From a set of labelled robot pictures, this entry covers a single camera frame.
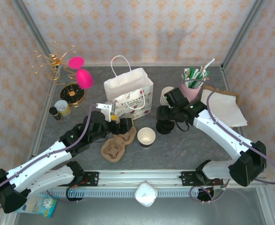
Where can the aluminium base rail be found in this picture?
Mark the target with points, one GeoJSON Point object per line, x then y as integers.
{"type": "Point", "coordinates": [128, 178]}

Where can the aluminium table back rail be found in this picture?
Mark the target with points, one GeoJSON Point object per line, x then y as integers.
{"type": "Point", "coordinates": [151, 64]}

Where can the long white wrapped straw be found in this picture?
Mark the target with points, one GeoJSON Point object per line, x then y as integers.
{"type": "Point", "coordinates": [209, 63]}

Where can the aluminium frame post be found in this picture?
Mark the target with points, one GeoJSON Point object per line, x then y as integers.
{"type": "Point", "coordinates": [35, 32]}
{"type": "Point", "coordinates": [243, 32]}

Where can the yellow tin can white lid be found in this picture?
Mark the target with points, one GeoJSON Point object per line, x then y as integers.
{"type": "Point", "coordinates": [62, 106]}

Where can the white paper napkin stack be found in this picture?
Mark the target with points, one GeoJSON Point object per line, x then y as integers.
{"type": "Point", "coordinates": [226, 110]}

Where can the white printed paper gift bag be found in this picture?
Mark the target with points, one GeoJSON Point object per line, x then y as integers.
{"type": "Point", "coordinates": [128, 89]}

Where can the pink plastic wine glass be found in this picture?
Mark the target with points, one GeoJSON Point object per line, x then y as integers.
{"type": "Point", "coordinates": [76, 62]}

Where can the white square clock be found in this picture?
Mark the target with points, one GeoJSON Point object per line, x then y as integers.
{"type": "Point", "coordinates": [145, 194]}

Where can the white and green wrapped straw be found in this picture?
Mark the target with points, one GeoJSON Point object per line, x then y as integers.
{"type": "Point", "coordinates": [206, 73]}

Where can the stack of paper cups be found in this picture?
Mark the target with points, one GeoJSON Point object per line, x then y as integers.
{"type": "Point", "coordinates": [164, 92]}

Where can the pink ceramic straw holder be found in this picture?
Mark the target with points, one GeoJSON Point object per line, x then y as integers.
{"type": "Point", "coordinates": [192, 95]}

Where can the paper cup with black sleeve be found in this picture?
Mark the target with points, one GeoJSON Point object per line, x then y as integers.
{"type": "Point", "coordinates": [146, 136]}

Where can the small dark bottle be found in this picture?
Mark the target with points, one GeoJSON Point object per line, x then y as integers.
{"type": "Point", "coordinates": [55, 112]}

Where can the stack of black cup lids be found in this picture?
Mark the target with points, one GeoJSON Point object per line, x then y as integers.
{"type": "Point", "coordinates": [165, 128]}

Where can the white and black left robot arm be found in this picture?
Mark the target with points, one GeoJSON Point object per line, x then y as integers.
{"type": "Point", "coordinates": [39, 161]}

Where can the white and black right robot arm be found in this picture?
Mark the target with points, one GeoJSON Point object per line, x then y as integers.
{"type": "Point", "coordinates": [222, 133]}

